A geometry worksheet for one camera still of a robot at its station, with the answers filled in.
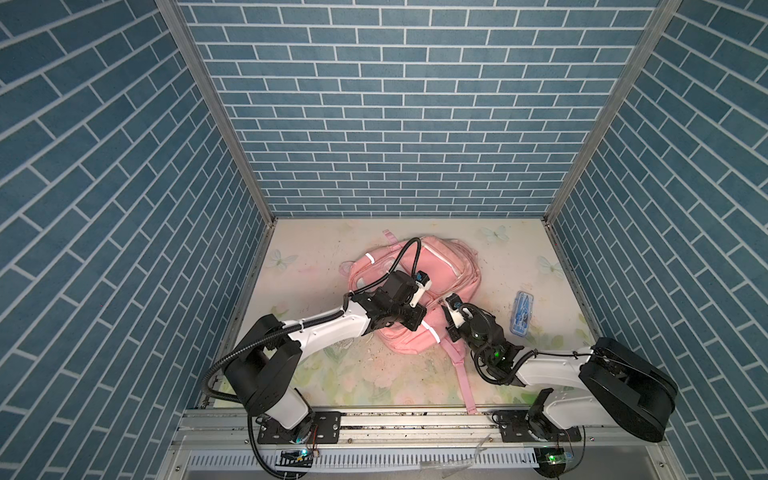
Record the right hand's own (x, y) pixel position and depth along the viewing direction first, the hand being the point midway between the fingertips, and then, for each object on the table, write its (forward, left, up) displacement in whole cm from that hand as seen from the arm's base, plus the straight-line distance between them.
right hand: (446, 301), depth 86 cm
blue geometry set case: (+3, -25, -10) cm, 27 cm away
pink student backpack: (+11, -2, +2) cm, 11 cm away
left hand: (-4, +6, 0) cm, 7 cm away
